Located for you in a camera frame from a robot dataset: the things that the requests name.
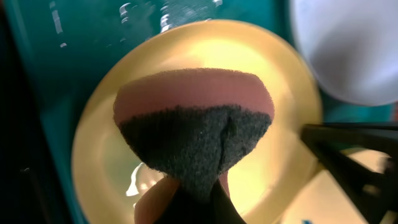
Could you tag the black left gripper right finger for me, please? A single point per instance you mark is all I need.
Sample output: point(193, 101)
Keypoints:
point(221, 207)

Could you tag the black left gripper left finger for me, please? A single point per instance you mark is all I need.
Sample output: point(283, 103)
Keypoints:
point(179, 210)

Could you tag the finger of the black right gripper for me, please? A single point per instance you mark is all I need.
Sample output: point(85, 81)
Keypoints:
point(373, 194)

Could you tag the yellow plate with blue stain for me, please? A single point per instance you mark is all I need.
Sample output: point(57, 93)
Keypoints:
point(109, 179)

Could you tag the black rectangular water tray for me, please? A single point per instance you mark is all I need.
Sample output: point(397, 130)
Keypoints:
point(30, 190)

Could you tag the teal plastic tray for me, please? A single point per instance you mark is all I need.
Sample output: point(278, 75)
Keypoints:
point(68, 46)

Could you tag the light blue plate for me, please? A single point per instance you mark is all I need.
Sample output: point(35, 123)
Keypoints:
point(351, 47)

